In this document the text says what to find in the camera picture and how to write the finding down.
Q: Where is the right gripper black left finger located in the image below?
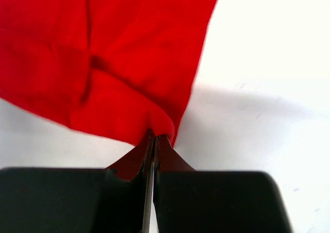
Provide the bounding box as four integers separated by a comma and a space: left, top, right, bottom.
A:
1, 131, 155, 232

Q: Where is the red t-shirt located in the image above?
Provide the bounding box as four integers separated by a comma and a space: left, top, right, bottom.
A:
1, 0, 217, 145

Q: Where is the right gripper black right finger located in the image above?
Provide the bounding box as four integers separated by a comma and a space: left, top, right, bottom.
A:
154, 136, 291, 232

